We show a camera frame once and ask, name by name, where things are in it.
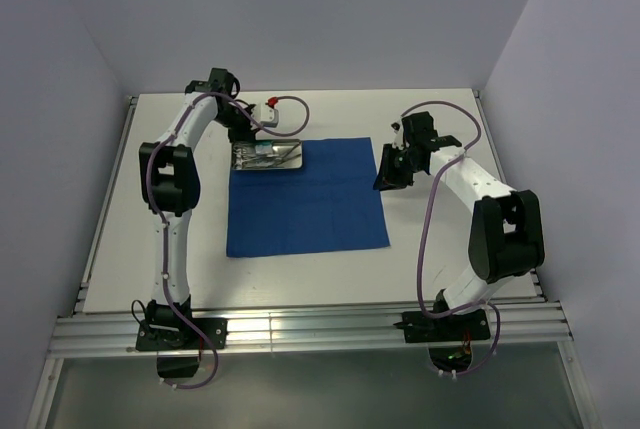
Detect steel surgical scissors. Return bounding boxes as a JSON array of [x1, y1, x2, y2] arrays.
[[232, 144, 272, 170]]

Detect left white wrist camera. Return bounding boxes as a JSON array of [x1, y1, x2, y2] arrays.
[[251, 97, 279, 129]]

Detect purple cable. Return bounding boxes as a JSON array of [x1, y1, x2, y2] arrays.
[[399, 100, 501, 378], [147, 92, 311, 391]]

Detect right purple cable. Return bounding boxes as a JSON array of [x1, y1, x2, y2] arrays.
[[399, 100, 501, 378]]

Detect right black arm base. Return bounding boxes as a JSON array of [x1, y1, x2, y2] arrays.
[[394, 299, 491, 344]]

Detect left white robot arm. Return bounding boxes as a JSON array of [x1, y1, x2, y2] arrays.
[[136, 68, 258, 351]]

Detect steel hemostat forceps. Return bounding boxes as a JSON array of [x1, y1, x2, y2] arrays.
[[248, 144, 302, 166]]

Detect blue surgical drape cloth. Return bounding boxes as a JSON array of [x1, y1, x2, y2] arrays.
[[226, 138, 390, 258]]

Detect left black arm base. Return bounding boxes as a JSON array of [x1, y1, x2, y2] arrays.
[[134, 316, 229, 380]]

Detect aluminium extrusion rail frame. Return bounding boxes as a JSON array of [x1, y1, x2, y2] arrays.
[[28, 94, 601, 428]]

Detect green white gauze packet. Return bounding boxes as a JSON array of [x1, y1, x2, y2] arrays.
[[254, 141, 276, 157]]

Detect metal instrument tray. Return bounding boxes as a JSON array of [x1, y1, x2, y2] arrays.
[[230, 139, 303, 171]]

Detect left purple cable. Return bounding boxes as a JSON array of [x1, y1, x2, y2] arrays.
[[147, 92, 311, 391]]

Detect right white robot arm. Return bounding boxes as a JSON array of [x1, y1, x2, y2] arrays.
[[373, 109, 545, 320]]

